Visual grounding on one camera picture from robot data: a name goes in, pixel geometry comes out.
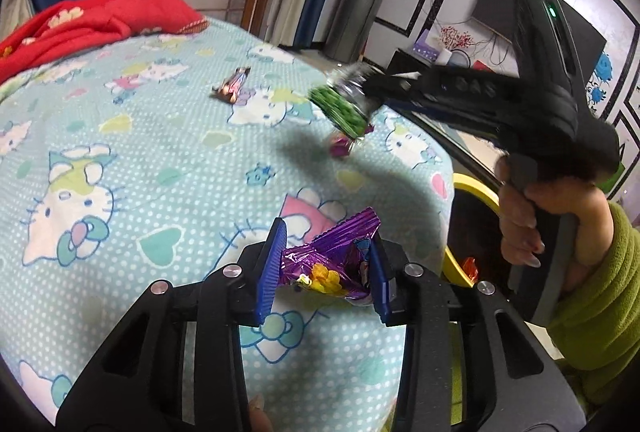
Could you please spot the black tv cabinet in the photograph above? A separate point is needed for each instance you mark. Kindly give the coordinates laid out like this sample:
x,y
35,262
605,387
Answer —
x,y
406,64

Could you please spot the orange red plastic bag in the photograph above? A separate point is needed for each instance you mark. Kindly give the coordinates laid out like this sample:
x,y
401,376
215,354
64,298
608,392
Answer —
x,y
470,269

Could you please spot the green fleece right sleeve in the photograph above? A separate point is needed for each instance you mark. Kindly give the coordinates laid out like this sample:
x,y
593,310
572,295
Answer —
x,y
596,328

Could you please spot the left hand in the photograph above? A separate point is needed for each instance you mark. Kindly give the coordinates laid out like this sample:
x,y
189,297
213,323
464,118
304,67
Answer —
x,y
259,421

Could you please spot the red fleece garment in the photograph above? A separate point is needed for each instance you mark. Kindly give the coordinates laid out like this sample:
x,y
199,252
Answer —
x,y
72,26

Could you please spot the yellow rim trash bin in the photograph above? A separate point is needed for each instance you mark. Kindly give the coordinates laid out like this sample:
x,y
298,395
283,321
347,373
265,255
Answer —
x,y
473,230

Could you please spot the gold pink candy wrapper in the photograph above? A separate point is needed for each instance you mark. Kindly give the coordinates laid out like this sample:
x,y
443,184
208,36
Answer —
x,y
340,145

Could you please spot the purple snack wrapper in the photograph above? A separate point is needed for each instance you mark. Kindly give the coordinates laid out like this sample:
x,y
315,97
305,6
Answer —
x,y
336,262

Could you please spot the dark candy bar wrapper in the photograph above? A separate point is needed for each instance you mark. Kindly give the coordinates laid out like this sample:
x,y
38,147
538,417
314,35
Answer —
x,y
230,89

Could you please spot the green pea snack bag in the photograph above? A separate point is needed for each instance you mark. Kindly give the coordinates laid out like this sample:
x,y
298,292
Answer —
x,y
343,99

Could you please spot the white vase red flowers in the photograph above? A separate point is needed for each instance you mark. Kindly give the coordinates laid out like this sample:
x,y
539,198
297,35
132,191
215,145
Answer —
x,y
449,39

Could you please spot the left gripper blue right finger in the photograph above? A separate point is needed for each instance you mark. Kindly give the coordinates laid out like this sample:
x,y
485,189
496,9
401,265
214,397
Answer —
x,y
379,279

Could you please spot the black wall television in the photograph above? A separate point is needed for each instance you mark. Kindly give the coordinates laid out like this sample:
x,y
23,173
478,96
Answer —
x,y
542,33

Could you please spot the purple tissue box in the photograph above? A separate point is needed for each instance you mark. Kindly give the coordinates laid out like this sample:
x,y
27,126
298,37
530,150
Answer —
x,y
428,45

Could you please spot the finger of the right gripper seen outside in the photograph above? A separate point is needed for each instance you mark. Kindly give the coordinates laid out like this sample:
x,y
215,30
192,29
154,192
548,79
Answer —
x,y
404,87

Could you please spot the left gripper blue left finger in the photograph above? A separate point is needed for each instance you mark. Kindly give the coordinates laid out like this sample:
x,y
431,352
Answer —
x,y
269,265

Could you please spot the Hello Kitty blue blanket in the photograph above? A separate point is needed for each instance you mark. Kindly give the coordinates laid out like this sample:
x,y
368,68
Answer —
x,y
118,169

